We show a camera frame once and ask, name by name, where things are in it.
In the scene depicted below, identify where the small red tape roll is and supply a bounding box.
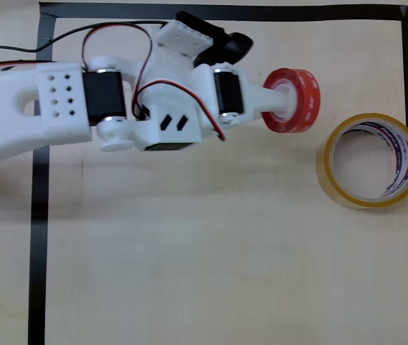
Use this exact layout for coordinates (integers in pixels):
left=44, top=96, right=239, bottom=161
left=261, top=67, right=321, bottom=134

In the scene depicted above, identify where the black webcam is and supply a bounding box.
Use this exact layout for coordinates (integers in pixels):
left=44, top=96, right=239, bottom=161
left=175, top=10, right=255, bottom=68

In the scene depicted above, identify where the red white servo cable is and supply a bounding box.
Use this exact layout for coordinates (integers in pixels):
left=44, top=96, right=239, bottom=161
left=131, top=80, right=227, bottom=142

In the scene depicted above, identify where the white webcam mount plate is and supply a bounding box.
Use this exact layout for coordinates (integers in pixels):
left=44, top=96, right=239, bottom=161
left=154, top=19, right=215, bottom=58

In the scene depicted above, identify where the red black looped servo cable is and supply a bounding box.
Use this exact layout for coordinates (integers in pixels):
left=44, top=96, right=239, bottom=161
left=80, top=21, right=154, bottom=106

